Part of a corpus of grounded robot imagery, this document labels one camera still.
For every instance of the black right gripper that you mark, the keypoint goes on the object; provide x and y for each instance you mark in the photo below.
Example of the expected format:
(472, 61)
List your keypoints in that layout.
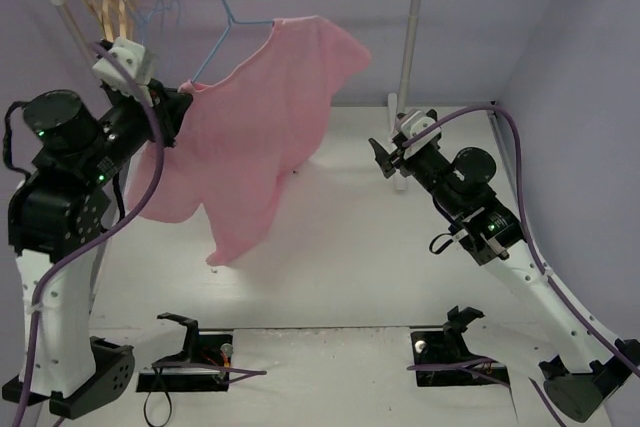
(396, 157)

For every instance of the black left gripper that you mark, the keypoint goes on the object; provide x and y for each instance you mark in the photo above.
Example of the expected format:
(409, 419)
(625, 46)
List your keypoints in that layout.
(167, 110)

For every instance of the pink t shirt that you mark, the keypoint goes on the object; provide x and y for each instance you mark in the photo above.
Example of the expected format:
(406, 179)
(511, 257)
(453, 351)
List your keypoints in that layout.
(242, 137)

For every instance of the blue wire hanger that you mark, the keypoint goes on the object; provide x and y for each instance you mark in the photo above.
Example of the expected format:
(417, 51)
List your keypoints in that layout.
(231, 22)
(173, 8)
(141, 20)

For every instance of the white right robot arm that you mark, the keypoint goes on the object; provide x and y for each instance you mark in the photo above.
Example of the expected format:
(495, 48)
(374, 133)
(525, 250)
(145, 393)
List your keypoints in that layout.
(577, 369)

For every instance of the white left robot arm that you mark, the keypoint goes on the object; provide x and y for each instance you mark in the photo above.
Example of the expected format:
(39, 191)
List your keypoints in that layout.
(55, 226)

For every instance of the wooden hanger middle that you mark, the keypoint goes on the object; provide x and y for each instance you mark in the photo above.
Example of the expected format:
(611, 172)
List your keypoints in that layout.
(110, 15)

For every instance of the wooden hanger right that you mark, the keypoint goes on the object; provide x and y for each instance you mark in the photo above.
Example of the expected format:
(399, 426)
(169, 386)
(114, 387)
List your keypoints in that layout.
(123, 25)

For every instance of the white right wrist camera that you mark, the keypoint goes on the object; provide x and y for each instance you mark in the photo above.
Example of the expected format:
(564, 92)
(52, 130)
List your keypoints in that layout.
(409, 125)

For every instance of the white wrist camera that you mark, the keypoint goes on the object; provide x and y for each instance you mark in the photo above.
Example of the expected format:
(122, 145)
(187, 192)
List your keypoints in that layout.
(139, 63)
(409, 125)

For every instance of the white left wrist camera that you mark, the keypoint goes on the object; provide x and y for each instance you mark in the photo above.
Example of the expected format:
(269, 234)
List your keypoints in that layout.
(139, 63)

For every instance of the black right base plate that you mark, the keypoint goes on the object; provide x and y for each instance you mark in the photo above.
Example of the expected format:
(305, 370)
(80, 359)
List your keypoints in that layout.
(440, 362)

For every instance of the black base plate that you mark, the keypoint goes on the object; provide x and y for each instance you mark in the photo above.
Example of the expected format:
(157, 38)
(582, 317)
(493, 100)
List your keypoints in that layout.
(194, 375)
(440, 362)

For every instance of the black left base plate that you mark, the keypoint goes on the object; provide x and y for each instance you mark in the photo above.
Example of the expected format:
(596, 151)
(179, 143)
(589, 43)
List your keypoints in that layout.
(194, 375)

